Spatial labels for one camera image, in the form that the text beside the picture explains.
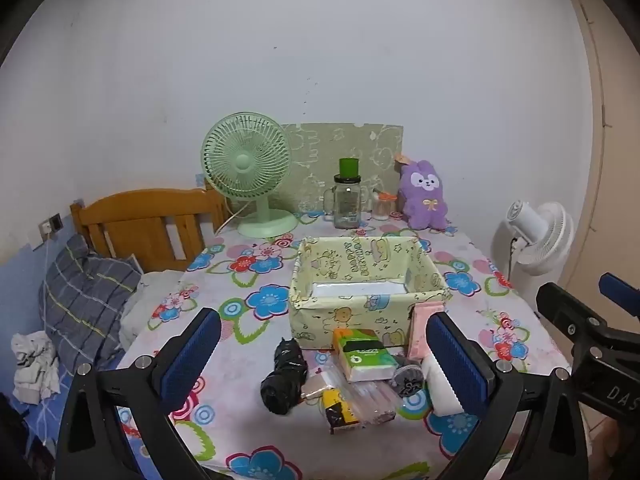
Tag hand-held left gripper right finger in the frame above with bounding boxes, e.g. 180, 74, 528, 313
425, 311, 588, 480

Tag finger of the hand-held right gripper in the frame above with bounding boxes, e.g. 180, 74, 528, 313
536, 282, 626, 356
601, 272, 640, 318

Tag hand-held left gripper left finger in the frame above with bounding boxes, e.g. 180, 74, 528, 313
55, 307, 222, 480

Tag white tissue pack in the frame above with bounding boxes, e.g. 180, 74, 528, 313
422, 355, 476, 417

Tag pink packet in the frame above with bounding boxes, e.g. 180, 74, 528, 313
407, 302, 444, 361

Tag grey drawstring pouch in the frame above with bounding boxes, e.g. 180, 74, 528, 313
392, 361, 426, 396

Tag clear plastic packets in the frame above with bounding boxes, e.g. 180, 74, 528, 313
320, 375, 402, 426

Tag green tissue pack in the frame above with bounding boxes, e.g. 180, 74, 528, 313
333, 328, 398, 383

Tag yellow and black packet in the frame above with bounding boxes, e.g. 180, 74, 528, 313
322, 389, 362, 435

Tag yellow cartoon print storage box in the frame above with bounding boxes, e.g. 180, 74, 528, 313
289, 236, 453, 353

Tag white standing fan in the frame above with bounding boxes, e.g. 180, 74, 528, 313
491, 200, 576, 281

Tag grey plaid pillow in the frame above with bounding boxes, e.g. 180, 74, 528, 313
42, 234, 143, 366

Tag beige door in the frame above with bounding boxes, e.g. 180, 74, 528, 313
560, 0, 640, 321

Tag wooden chair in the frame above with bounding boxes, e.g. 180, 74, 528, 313
70, 188, 228, 273

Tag white crumpled cloth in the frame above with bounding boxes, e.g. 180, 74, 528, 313
11, 332, 57, 403

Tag purple plush bunny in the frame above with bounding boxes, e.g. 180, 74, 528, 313
394, 154, 451, 231

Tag cotton swab jar orange lid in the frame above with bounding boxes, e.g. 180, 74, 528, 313
372, 192, 397, 222

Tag glass jar with green lid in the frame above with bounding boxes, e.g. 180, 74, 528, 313
322, 158, 368, 231

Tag green desk fan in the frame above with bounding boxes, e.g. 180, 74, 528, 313
201, 112, 299, 238

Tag green cartoon print board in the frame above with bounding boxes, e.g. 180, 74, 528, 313
280, 122, 404, 216

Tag white fan cord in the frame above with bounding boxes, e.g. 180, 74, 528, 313
215, 199, 237, 234

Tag white charger cable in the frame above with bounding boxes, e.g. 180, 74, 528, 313
41, 232, 52, 321

